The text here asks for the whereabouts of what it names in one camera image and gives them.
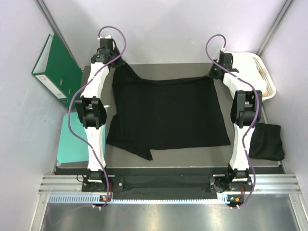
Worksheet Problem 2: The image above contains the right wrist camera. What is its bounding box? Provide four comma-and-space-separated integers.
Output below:
218, 51, 233, 69

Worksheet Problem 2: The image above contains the white plastic basket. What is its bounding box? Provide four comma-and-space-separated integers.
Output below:
223, 52, 276, 102

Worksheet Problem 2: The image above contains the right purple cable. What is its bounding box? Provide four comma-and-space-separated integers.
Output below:
205, 34, 263, 209

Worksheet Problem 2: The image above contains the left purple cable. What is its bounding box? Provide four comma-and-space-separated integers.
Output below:
68, 26, 128, 210

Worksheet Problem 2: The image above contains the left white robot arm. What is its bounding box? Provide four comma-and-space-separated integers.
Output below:
75, 48, 123, 192

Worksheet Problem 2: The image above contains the purple cable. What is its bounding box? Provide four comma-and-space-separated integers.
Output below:
68, 26, 128, 210
205, 34, 263, 209

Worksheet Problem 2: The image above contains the folded black t-shirt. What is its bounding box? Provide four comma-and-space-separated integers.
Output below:
249, 123, 285, 161

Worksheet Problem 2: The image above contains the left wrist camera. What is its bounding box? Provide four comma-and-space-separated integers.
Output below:
99, 36, 116, 50

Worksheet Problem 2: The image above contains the teal cutting board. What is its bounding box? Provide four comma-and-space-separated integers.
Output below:
57, 112, 89, 164

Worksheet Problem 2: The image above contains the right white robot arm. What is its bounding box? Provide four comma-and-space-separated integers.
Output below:
208, 61, 262, 193

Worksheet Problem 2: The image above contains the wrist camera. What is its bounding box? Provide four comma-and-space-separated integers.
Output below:
218, 51, 233, 69
99, 36, 116, 50

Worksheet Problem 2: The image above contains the green ring binder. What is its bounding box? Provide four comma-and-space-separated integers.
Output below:
31, 34, 83, 108

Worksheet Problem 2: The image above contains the aluminium frame rail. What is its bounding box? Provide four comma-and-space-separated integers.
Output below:
39, 174, 301, 194

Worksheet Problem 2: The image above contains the white t-shirt in basket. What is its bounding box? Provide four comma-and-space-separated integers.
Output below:
232, 52, 259, 90

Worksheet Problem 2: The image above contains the white cable duct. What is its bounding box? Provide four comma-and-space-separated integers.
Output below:
49, 194, 244, 205

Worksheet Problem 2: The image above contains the black t-shirt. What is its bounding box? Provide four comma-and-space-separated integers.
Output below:
106, 64, 230, 160
249, 123, 285, 161

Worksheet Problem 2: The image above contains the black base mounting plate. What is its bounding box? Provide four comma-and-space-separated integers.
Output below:
82, 175, 251, 198

